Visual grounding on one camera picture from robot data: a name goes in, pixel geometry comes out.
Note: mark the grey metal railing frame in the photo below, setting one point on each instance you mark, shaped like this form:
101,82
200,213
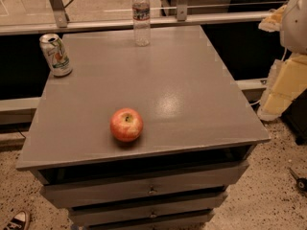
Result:
19,17

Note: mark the white green soda can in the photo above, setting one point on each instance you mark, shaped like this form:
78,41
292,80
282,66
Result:
54,51

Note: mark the drawer knob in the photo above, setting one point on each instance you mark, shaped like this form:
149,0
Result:
153,215
152,191

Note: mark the red apple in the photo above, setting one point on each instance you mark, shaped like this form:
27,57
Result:
126,125

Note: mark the grey drawer cabinet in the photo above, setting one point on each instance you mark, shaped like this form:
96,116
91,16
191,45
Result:
198,130

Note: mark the clear plastic water bottle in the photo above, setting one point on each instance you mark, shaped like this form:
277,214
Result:
141,15

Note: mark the black white sneaker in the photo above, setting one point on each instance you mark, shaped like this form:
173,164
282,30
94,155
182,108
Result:
21,221

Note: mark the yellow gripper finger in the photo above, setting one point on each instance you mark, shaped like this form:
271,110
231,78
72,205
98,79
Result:
286,81
272,23

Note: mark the top drawer knob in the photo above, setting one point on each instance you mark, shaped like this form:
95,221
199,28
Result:
152,191

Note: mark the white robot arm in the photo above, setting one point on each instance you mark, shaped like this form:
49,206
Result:
293,31

